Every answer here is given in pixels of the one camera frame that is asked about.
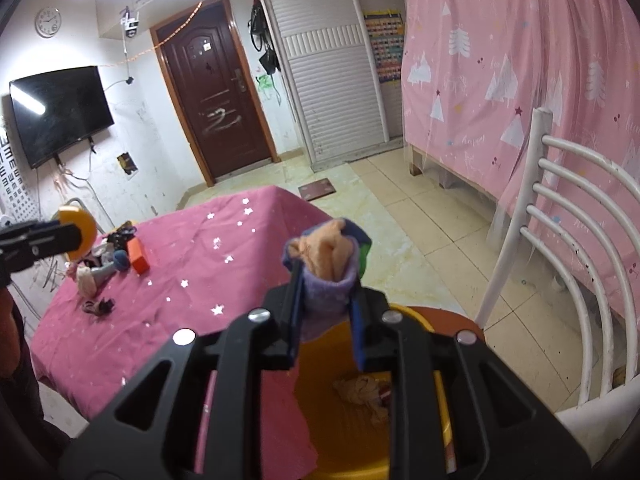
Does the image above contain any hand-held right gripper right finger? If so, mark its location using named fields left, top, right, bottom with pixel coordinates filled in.
left=349, top=287, right=593, bottom=480

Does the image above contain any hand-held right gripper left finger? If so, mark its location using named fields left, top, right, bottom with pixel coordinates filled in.
left=59, top=262, right=307, bottom=480

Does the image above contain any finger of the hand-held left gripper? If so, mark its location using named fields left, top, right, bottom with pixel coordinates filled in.
left=47, top=221, right=84, bottom=257

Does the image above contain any purple orange sock bundle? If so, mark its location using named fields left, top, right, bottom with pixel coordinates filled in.
left=282, top=217, right=373, bottom=343

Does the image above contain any yellow plastic bin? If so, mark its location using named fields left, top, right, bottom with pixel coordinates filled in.
left=295, top=302, right=456, bottom=480

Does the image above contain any yellow folding chair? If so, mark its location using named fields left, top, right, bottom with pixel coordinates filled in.
left=56, top=199, right=99, bottom=262

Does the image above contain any beige crumpled cloth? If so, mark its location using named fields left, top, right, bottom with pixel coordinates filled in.
left=332, top=375, right=392, bottom=428

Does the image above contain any eye test chart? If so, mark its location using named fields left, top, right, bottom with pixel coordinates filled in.
left=0, top=119, right=40, bottom=222

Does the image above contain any orange small box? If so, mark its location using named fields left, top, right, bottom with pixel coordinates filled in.
left=127, top=237, right=151, bottom=275

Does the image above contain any red round stool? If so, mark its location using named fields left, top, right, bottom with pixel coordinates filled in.
left=400, top=307, right=487, bottom=348

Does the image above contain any pink star tablecloth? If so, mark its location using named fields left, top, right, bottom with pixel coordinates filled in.
left=30, top=185, right=351, bottom=471

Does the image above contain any brown floor scale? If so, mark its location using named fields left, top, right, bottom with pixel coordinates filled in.
left=298, top=177, right=337, bottom=201

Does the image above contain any black flat television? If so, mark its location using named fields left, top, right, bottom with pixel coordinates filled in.
left=9, top=66, right=115, bottom=170

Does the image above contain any dark brown door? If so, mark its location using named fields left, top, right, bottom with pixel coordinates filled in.
left=150, top=0, right=279, bottom=189

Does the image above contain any white slatted wardrobe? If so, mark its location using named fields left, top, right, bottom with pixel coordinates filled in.
left=252, top=0, right=407, bottom=170

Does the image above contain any white metal chair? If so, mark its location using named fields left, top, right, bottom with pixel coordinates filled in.
left=474, top=107, right=640, bottom=463

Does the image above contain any black hanging bag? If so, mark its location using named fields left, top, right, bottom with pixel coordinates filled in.
left=258, top=45, right=281, bottom=76
left=250, top=0, right=269, bottom=52

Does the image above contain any pink tree print curtain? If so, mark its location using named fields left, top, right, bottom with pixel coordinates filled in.
left=400, top=0, right=640, bottom=323

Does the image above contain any wooden bed frame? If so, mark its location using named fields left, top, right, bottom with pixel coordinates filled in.
left=406, top=140, right=501, bottom=203

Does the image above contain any white wall clock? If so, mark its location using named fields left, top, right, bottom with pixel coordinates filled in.
left=34, top=6, right=62, bottom=38

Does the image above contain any white security camera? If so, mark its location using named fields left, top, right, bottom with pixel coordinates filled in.
left=120, top=7, right=140, bottom=40

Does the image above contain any colourful grid wall chart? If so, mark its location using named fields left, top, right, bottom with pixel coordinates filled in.
left=364, top=8, right=404, bottom=84

